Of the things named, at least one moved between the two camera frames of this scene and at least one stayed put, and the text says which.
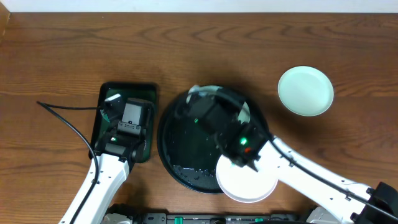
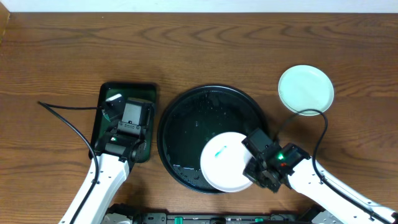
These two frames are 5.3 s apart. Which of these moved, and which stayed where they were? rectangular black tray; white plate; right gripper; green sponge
Moved: right gripper; white plate
Stayed: green sponge; rectangular black tray
